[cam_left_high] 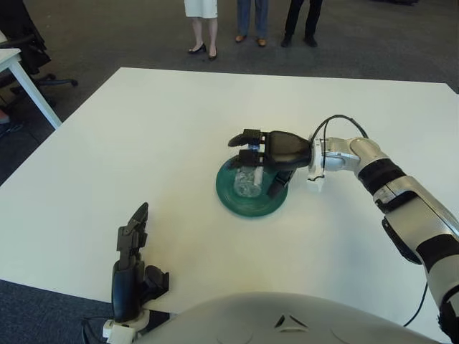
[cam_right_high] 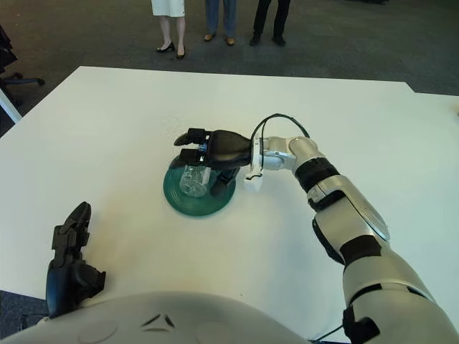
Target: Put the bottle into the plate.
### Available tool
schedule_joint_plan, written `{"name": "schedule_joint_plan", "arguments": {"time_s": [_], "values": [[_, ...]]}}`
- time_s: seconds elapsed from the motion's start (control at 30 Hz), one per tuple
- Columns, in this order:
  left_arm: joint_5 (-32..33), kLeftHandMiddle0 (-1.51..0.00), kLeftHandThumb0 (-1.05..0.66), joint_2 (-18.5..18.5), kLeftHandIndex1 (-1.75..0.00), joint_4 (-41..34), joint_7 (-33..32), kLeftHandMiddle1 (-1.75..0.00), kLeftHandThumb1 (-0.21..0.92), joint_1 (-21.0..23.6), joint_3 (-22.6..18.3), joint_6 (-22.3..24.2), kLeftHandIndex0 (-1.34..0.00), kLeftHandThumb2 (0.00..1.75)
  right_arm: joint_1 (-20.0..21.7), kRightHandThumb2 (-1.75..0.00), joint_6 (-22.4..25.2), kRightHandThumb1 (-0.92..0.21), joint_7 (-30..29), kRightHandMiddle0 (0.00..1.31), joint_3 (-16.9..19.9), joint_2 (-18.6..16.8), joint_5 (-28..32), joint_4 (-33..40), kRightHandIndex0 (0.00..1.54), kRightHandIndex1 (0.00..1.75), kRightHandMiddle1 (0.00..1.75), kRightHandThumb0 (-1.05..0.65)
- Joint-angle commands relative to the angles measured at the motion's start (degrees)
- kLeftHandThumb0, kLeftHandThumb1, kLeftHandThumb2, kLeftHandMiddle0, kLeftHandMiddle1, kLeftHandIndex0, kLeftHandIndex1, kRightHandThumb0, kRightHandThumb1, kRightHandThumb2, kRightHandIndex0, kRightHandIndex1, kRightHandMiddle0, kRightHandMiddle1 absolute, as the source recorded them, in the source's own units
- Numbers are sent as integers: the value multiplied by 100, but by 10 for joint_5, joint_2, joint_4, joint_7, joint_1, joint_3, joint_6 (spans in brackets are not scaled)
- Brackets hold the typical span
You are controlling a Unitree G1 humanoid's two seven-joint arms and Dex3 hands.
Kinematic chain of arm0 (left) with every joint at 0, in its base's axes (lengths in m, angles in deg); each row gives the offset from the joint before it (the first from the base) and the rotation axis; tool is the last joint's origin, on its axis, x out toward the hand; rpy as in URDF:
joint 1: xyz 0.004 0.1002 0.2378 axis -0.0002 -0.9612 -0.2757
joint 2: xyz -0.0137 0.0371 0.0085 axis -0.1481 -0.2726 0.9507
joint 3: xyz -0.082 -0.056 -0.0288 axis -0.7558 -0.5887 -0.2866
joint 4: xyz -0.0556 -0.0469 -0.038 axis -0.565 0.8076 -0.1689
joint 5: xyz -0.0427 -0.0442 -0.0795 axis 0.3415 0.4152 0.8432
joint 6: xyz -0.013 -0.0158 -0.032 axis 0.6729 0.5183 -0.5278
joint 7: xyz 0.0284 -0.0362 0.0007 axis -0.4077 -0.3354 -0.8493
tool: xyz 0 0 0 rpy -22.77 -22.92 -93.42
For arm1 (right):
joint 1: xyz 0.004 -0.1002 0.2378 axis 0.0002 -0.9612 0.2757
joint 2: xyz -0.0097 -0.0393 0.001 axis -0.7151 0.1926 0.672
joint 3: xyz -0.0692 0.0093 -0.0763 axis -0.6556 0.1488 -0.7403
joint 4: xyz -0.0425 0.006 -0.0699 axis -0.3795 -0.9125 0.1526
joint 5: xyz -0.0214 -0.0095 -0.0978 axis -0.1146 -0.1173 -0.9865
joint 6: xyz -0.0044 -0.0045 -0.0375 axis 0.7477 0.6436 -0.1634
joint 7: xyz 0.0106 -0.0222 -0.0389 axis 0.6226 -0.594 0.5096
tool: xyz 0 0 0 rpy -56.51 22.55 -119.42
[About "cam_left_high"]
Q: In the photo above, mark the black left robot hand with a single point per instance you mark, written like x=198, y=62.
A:
x=125, y=286

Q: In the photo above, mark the grey robot torso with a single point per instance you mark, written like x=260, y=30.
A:
x=287, y=319

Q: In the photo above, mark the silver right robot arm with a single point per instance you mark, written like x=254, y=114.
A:
x=405, y=193

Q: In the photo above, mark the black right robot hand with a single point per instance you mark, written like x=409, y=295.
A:
x=287, y=148

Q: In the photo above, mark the clear bottle with blue cap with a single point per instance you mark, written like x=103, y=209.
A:
x=247, y=182

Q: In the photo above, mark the person in black trousers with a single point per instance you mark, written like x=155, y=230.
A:
x=297, y=18

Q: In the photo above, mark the person in blue jeans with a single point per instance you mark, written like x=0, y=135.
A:
x=247, y=18

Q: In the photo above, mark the person in white skirt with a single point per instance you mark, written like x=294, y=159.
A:
x=201, y=9

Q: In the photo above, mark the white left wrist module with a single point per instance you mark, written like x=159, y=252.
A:
x=118, y=331

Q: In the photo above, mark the black office chair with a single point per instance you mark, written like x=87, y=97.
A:
x=28, y=50

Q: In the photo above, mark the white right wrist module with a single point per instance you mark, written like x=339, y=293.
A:
x=315, y=184

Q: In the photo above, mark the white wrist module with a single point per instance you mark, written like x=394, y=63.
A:
x=118, y=331
x=315, y=184

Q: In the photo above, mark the green round plate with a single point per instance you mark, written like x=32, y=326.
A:
x=233, y=186

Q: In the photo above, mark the white side table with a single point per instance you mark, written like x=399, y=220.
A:
x=25, y=89

